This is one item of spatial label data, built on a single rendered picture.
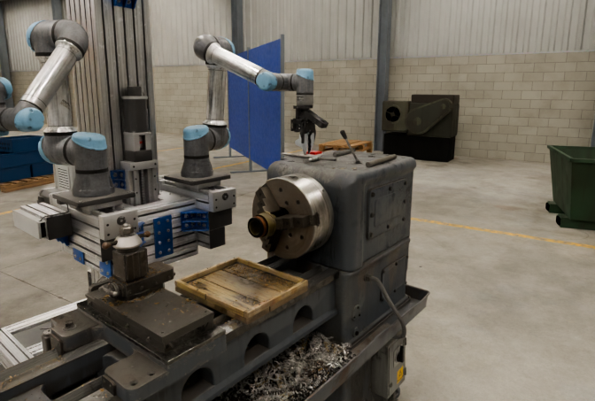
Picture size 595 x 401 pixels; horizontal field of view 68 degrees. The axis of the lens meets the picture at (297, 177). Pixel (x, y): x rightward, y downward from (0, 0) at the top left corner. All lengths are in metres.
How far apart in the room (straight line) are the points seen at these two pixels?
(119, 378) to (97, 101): 1.22
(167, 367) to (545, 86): 10.69
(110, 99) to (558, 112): 10.22
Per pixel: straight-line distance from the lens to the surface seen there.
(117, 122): 2.05
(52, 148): 1.91
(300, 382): 1.63
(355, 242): 1.72
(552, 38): 11.39
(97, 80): 2.03
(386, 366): 2.18
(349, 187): 1.65
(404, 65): 11.93
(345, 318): 1.84
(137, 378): 1.17
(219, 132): 2.16
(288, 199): 1.63
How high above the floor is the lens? 1.56
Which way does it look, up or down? 11 degrees down
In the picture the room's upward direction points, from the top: straight up
